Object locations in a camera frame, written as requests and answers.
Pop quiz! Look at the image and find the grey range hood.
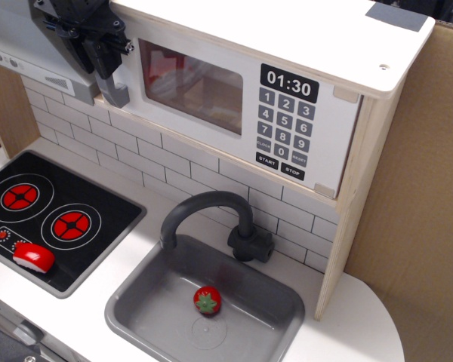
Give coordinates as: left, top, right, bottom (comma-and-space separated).
0, 1, 100, 105

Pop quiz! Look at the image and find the grey oven front panel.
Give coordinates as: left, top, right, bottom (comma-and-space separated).
0, 300, 87, 361

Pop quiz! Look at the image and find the red toy strawberry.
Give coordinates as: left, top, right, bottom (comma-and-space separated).
193, 286, 222, 315

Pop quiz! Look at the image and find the brown cardboard panel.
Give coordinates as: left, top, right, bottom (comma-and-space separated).
346, 23, 453, 361

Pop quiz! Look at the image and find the black toy stovetop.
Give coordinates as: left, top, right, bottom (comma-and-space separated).
0, 151, 146, 299

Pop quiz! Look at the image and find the white toy microwave door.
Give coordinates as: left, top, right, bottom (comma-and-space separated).
114, 11, 362, 198

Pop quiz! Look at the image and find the orange salmon sushi toy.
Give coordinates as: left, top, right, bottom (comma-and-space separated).
145, 50, 198, 100

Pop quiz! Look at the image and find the grey microwave door handle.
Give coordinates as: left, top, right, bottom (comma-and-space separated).
95, 73, 130, 108

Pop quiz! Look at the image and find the red tuna sushi toy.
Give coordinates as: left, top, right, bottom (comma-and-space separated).
12, 242, 55, 274

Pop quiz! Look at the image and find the wooden microwave cabinet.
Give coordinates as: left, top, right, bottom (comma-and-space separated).
111, 1, 435, 319

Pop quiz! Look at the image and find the wooden left side panel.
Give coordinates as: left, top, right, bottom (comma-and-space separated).
0, 66, 40, 158

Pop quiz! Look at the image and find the dark grey toy faucet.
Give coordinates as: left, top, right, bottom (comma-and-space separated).
159, 191, 275, 263

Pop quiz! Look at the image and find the grey tape patch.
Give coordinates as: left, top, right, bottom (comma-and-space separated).
365, 2, 428, 32

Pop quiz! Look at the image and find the grey toy sink basin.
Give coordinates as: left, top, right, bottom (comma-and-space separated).
105, 235, 304, 361

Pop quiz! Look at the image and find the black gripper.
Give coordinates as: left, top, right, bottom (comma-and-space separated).
33, 1, 134, 80

